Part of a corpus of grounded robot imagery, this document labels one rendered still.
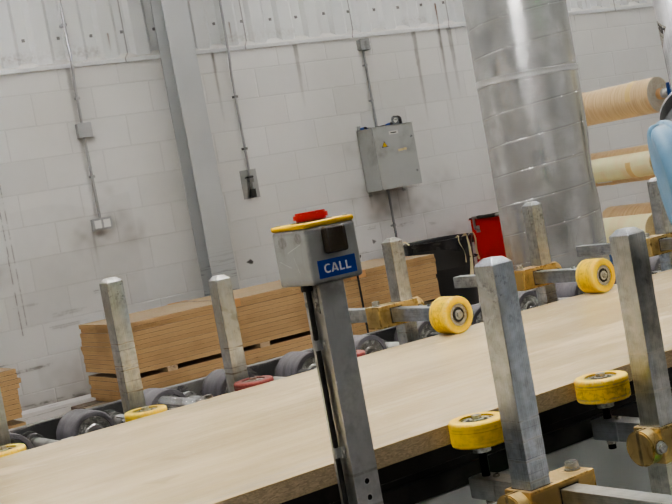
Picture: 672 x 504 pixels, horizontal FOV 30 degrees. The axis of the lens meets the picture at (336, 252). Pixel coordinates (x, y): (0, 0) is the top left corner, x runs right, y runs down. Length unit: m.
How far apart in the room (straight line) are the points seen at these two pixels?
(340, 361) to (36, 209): 7.55
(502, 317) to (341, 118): 8.57
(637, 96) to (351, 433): 7.71
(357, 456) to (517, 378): 0.26
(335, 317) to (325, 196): 8.53
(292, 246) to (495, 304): 0.30
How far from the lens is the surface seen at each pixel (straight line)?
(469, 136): 10.85
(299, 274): 1.40
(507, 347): 1.58
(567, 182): 5.84
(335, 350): 1.42
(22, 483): 1.96
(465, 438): 1.72
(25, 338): 8.85
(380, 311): 2.81
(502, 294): 1.58
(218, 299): 2.60
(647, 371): 1.77
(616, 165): 9.14
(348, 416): 1.43
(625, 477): 2.06
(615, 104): 9.20
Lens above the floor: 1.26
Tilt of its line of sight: 3 degrees down
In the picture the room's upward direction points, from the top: 10 degrees counter-clockwise
